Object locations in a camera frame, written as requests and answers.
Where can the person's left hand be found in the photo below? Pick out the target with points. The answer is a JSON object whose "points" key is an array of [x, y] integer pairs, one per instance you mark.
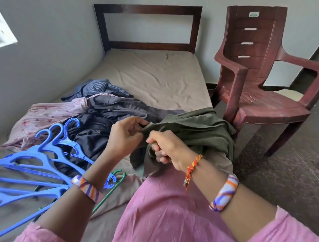
{"points": [[124, 137]]}

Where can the person's right hand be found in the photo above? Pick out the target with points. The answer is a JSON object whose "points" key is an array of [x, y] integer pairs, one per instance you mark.
{"points": [[172, 149]]}

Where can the grey button shirt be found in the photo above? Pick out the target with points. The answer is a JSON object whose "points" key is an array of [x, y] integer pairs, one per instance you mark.
{"points": [[129, 107]]}

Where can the olive green button shirt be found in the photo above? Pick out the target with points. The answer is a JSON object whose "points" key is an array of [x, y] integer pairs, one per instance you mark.
{"points": [[199, 132]]}

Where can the blue striped shirt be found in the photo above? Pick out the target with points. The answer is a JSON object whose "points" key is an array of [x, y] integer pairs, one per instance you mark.
{"points": [[94, 88]]}

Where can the pink floral striped garment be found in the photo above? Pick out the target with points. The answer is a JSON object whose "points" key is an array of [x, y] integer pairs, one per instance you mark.
{"points": [[40, 117]]}

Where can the pile of blue hangers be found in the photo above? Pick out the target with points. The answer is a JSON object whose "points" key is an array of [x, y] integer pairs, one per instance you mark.
{"points": [[35, 159]]}

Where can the person's left forearm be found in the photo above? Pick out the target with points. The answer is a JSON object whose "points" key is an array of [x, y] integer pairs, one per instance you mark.
{"points": [[74, 214]]}

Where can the person's right forearm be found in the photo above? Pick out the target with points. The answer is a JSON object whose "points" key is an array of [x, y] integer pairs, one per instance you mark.
{"points": [[239, 209]]}

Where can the bed with beige sheet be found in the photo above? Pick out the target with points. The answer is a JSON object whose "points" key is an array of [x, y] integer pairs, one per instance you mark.
{"points": [[154, 75]]}

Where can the dark wooden bed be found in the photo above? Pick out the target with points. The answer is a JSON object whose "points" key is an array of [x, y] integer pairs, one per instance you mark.
{"points": [[149, 9]]}

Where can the striped orange purple bangle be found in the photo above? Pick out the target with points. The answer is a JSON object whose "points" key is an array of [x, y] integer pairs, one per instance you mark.
{"points": [[87, 188]]}

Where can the striped white purple bangle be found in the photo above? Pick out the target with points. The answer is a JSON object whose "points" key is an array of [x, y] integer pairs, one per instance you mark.
{"points": [[225, 193]]}

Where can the maroon plastic chair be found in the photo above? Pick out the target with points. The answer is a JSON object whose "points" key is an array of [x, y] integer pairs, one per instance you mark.
{"points": [[264, 107]]}

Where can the white framed window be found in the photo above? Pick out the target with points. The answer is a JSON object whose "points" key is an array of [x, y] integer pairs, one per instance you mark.
{"points": [[6, 35]]}

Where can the white chair label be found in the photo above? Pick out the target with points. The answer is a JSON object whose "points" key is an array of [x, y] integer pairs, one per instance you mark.
{"points": [[254, 14]]}

